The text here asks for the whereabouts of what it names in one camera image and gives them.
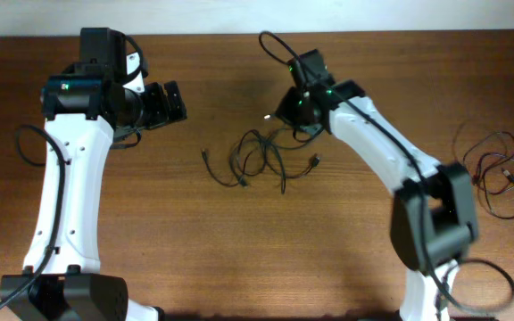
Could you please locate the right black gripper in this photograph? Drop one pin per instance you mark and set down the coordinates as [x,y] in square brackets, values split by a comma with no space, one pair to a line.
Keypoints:
[283,111]

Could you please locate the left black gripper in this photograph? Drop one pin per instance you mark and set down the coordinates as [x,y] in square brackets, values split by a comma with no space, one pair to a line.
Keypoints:
[162,115]

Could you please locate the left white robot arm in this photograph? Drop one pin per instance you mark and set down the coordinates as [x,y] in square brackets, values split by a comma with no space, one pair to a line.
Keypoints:
[90,109]

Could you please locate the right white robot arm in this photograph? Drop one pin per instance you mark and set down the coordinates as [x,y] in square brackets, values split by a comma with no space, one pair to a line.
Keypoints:
[434,220]

